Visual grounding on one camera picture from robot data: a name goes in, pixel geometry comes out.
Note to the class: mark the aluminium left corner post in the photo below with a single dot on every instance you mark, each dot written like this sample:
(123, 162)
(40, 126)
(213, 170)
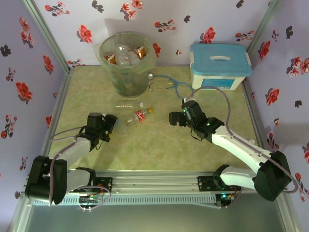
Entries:
(46, 33)

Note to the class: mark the aluminium right side rail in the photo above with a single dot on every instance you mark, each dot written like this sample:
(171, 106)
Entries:
(251, 108)

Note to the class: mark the green bin with plastic liner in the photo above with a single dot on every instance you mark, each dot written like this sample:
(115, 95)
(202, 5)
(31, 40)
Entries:
(130, 82)

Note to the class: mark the brown swirl label bottle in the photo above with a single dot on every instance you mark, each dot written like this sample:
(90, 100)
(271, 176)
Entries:
(140, 52)

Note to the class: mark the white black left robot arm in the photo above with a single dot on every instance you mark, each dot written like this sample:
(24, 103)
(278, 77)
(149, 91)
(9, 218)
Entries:
(72, 152)

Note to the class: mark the clear cola bottle orange cap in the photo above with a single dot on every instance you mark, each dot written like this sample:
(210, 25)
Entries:
(140, 116)

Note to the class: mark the aluminium right corner post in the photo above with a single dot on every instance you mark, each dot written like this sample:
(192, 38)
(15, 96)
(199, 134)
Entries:
(263, 26)

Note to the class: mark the aluminium corner post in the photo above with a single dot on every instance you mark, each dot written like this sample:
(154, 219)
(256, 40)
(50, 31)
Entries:
(46, 33)
(263, 26)

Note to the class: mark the large blue label water bottle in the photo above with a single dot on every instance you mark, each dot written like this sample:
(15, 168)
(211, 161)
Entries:
(118, 123)

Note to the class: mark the aluminium left side rail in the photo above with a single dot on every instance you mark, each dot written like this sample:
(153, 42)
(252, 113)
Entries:
(60, 96)

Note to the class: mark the white storage box blue lid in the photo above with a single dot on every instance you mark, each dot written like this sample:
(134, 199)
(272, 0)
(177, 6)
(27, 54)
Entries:
(217, 72)

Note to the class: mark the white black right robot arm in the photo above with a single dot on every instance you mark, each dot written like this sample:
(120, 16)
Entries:
(236, 147)

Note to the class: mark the clear bottle white cap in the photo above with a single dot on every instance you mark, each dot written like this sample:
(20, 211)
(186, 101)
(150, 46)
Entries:
(130, 105)

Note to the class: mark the blue stethoscope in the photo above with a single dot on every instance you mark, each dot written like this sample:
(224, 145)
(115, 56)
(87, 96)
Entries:
(151, 76)

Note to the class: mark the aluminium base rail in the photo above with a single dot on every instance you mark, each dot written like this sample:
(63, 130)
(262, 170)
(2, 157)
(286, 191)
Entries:
(154, 183)

